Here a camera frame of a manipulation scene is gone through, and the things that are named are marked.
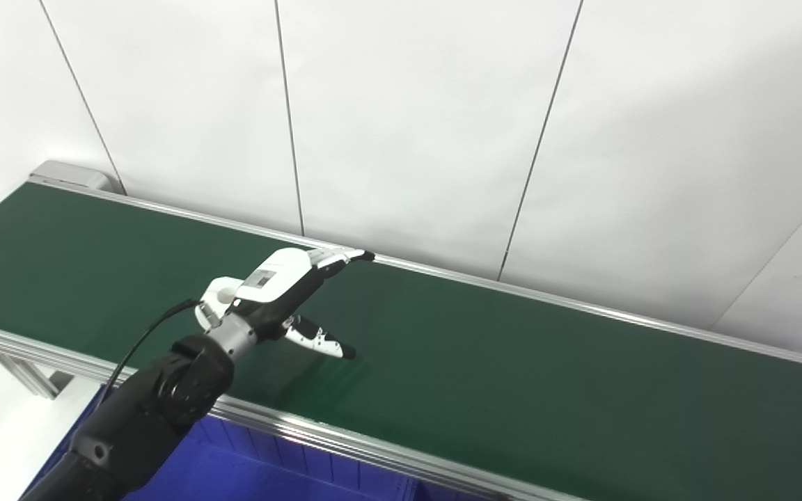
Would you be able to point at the aluminium conveyor support leg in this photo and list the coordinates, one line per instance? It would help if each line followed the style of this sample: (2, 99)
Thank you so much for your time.
(32, 376)

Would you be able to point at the grey conveyor end cover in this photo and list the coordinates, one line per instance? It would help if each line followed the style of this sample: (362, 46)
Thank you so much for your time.
(70, 174)

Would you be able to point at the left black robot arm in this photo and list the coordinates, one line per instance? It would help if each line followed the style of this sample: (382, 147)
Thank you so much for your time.
(157, 403)

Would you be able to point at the green conveyor belt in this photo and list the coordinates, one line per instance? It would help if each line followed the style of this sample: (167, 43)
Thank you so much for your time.
(512, 376)

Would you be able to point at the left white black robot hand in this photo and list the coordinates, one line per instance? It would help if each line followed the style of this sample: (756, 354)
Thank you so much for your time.
(279, 278)

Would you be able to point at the blue plastic bin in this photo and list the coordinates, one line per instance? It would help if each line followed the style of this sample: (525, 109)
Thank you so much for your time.
(248, 473)

